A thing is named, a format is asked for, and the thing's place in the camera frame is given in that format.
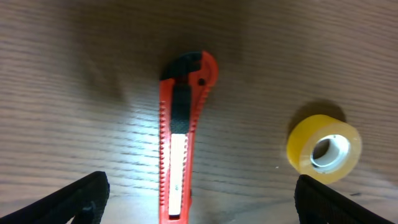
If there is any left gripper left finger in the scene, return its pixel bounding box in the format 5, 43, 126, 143
1, 171, 110, 224

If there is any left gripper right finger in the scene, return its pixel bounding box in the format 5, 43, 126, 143
294, 174, 392, 224

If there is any yellow clear tape roll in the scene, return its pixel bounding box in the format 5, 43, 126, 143
286, 114, 362, 184

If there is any red utility knife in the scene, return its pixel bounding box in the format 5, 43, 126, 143
159, 50, 218, 224

